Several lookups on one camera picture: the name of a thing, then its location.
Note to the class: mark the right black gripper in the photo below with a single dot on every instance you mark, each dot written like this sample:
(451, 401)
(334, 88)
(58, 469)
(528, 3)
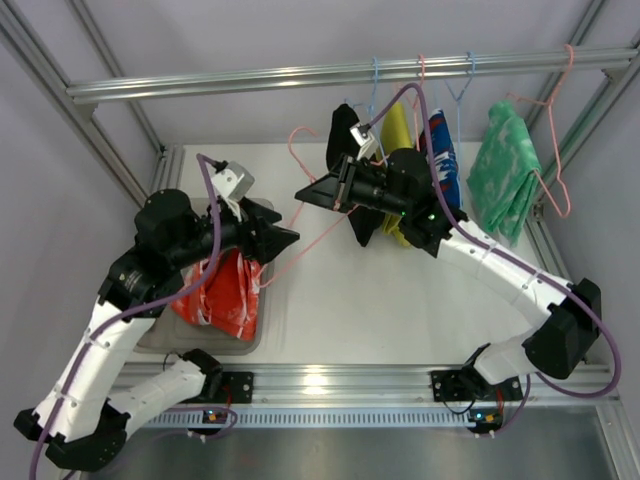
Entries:
(343, 181)

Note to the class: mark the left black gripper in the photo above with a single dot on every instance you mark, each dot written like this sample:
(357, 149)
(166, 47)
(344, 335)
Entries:
(248, 229)

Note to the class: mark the red white patterned trousers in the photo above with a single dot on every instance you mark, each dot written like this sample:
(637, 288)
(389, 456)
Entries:
(228, 300)

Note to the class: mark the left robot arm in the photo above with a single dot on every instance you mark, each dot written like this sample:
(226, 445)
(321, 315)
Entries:
(81, 425)

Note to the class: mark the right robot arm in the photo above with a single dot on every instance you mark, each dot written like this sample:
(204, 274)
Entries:
(333, 301)

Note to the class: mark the black trousers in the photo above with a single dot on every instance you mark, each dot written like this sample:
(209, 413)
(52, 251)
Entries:
(369, 183)

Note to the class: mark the yellow trousers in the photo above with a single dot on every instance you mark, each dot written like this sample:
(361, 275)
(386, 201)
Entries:
(394, 135)

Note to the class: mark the light blue hanger left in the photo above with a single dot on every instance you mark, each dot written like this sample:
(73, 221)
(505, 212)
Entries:
(379, 158)

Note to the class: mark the blue red patterned trousers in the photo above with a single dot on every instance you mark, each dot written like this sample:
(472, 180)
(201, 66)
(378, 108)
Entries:
(445, 158)

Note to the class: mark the green white patterned trousers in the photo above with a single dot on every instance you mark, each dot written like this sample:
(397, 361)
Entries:
(503, 177)

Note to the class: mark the pink hanger far right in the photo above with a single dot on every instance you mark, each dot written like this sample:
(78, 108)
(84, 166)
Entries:
(548, 105)

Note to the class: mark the clear plastic storage bin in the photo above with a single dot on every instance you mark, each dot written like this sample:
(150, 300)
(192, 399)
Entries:
(170, 333)

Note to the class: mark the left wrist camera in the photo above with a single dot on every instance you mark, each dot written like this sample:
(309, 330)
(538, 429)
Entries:
(231, 180)

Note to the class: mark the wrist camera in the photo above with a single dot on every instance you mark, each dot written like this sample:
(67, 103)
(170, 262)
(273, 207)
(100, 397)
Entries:
(366, 141)
(231, 180)

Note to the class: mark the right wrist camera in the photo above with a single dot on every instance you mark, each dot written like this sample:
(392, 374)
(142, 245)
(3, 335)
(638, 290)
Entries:
(366, 141)

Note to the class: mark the aluminium frame post left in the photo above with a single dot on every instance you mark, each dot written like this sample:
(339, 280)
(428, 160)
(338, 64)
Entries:
(22, 40)

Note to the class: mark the aluminium frame post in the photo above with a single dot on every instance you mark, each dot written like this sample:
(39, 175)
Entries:
(587, 95)
(22, 40)

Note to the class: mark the aluminium hanging rail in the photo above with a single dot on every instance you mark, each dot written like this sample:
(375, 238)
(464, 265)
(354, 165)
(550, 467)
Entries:
(403, 70)

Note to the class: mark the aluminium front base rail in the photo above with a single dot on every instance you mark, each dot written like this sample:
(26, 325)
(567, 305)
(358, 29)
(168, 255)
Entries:
(324, 386)

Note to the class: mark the slotted grey cable duct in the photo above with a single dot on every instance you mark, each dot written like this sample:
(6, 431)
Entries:
(357, 418)

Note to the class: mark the aluminium frame post right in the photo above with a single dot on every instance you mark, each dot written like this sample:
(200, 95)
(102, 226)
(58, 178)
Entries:
(587, 95)

